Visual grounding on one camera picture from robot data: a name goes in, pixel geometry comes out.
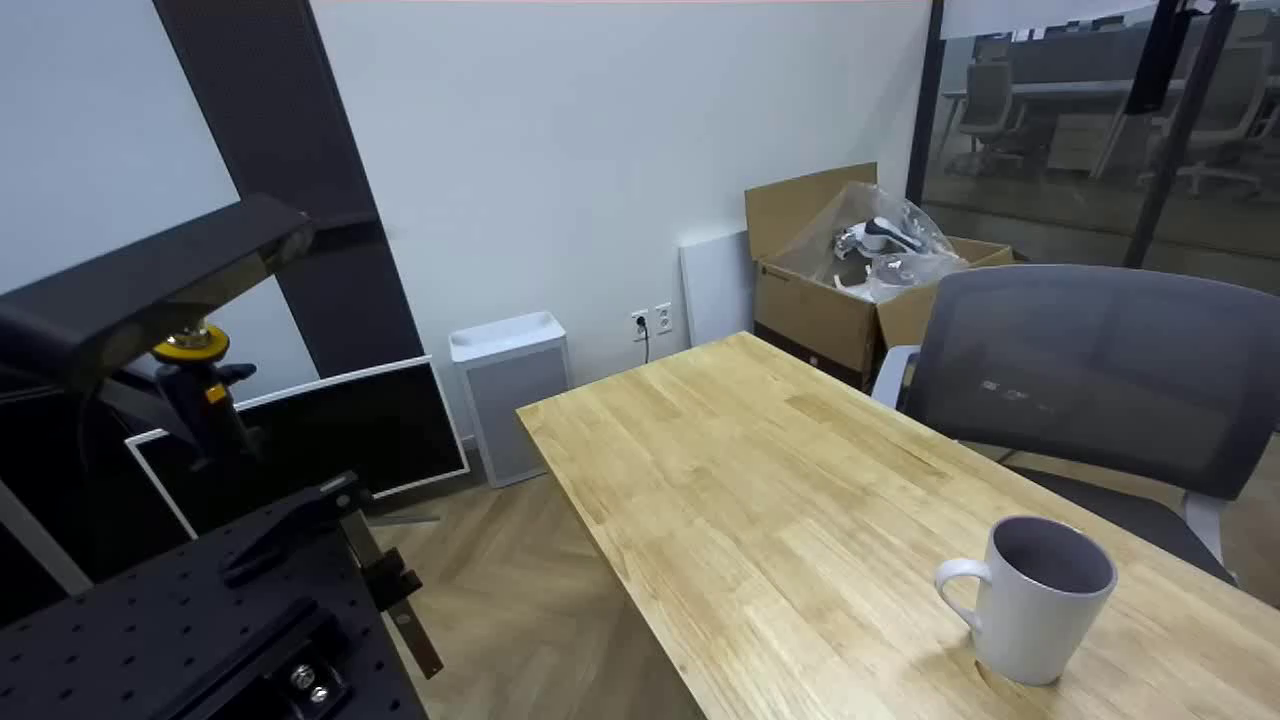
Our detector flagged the white ceramic mug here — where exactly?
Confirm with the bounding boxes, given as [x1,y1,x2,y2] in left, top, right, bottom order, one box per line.
[929,512,1122,692]

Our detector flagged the white flat panel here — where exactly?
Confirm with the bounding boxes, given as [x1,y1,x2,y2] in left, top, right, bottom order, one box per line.
[671,224,762,351]

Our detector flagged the white air purifier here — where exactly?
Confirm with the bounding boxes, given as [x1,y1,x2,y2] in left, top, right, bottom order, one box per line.
[445,308,572,490]

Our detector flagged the brown cardboard box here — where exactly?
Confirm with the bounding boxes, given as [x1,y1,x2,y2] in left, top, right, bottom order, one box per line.
[742,160,1015,393]

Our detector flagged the clear plastic bag with metal parts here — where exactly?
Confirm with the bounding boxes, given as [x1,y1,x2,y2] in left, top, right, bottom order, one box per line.
[774,179,975,308]

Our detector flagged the black clamp lever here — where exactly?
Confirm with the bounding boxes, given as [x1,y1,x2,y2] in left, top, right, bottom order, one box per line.
[218,467,366,593]

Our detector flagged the black diagonal beam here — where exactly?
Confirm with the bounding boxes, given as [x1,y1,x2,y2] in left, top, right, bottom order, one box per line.
[149,0,429,383]

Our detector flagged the yellow and black knob clamp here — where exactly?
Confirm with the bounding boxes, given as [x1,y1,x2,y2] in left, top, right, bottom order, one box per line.
[149,319,259,471]

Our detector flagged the grey mesh office chair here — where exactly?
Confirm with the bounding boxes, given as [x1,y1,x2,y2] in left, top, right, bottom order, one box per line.
[870,261,1280,593]

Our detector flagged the black optical breadboard table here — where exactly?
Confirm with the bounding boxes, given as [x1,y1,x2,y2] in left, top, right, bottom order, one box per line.
[0,471,434,720]

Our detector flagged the white wall outlet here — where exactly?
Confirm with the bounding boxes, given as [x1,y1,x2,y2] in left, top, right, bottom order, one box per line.
[630,295,680,344]

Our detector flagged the black monitor with white frame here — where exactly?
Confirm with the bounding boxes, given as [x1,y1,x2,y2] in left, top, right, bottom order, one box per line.
[121,351,473,543]

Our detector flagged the black glass wall post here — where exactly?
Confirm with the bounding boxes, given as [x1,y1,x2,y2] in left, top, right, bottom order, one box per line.
[904,0,952,208]

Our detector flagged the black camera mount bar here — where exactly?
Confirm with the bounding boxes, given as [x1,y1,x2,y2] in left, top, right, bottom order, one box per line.
[0,190,318,404]

